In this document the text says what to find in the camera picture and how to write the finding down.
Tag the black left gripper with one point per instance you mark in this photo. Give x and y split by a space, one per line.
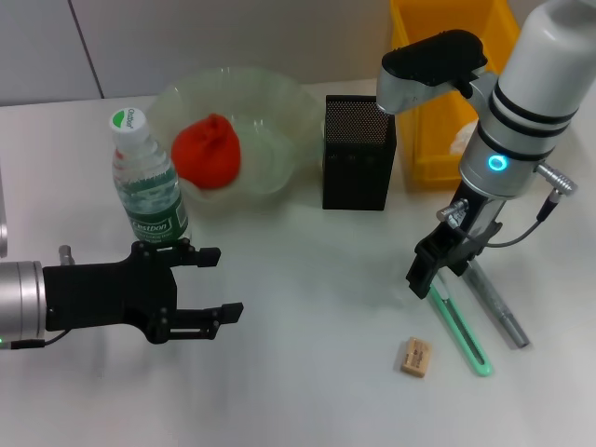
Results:
107 295

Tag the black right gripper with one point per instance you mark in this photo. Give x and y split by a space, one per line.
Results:
479 223

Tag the clear green-label water bottle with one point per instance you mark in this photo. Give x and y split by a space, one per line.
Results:
149 195

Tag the white paper ball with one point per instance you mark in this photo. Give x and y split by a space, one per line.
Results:
463 139

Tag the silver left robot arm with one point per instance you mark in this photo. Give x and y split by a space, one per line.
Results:
21 302

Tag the green utility knife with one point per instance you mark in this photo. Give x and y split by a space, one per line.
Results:
463 335

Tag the grey pen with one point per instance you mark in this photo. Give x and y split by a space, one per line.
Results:
500 312

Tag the beige eraser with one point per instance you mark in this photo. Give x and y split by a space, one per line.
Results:
415 356

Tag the black mesh pen holder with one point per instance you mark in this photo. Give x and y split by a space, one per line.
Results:
356 181

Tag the green glass fruit bowl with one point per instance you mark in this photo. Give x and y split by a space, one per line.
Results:
274 139

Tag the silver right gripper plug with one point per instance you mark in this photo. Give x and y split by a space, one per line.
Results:
452 212

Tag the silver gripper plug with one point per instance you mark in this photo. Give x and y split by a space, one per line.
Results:
452 212
66 255

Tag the yellow plastic bin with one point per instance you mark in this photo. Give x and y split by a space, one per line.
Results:
433 153

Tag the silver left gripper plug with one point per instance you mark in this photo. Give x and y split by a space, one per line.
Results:
66 255

